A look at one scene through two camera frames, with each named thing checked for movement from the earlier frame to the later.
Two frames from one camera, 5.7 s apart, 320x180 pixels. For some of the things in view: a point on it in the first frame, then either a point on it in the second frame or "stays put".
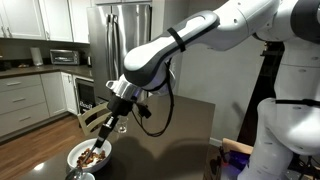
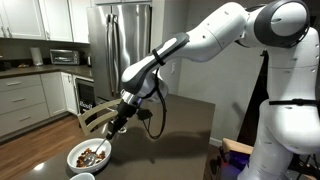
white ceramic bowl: x=98 y=157 stays put
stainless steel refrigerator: x=113 y=29 stays put
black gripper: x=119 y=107 → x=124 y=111
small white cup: x=87 y=176 stays put
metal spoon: x=76 y=172 → x=89 y=160
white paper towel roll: x=36 y=56 stays put
